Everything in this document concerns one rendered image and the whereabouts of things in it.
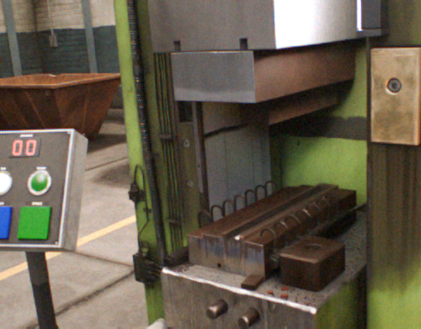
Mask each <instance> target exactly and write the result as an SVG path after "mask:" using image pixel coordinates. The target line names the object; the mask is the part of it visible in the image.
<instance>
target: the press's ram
mask: <svg viewBox="0 0 421 329"><path fill-rule="evenodd" d="M148 7H149V16H150V25H151V29H150V33H151V41H152V50H153V53H164V52H180V51H181V52H196V51H244V50H249V51H259V50H278V49H285V48H291V47H297V46H304V45H315V44H321V43H327V42H334V41H341V40H344V41H346V40H352V39H364V38H366V37H357V30H362V29H360V27H358V0H148Z"/></svg>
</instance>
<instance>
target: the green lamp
mask: <svg viewBox="0 0 421 329"><path fill-rule="evenodd" d="M48 182H49V180H48V177H47V175H46V174H44V173H38V174H36V175H35V176H34V177H33V178H32V180H31V188H32V189H33V190H34V191H36V192H41V191H43V190H45V189H46V187H47V186H48Z"/></svg>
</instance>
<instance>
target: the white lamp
mask: <svg viewBox="0 0 421 329"><path fill-rule="evenodd" d="M8 186H9V177H8V176H7V175H6V174H3V173H2V174H0V192H3V191H4V190H6V189H7V188H8Z"/></svg>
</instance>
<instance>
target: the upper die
mask: <svg viewBox="0 0 421 329"><path fill-rule="evenodd" d="M171 68H172V78H173V87H174V97H175V100H193V101H217V102H241V103H257V102H261V101H264V100H268V99H274V98H278V97H281V96H284V95H291V94H294V93H301V92H304V91H308V90H311V89H315V88H318V87H325V86H327V85H331V84H334V83H338V82H342V81H348V80H351V79H355V78H356V69H355V39H352V40H346V41H344V40H341V41H334V42H327V43H321V44H315V45H304V46H297V47H291V48H285V49H278V50H259V51H249V50H244V51H196V52H181V51H180V52H172V53H171Z"/></svg>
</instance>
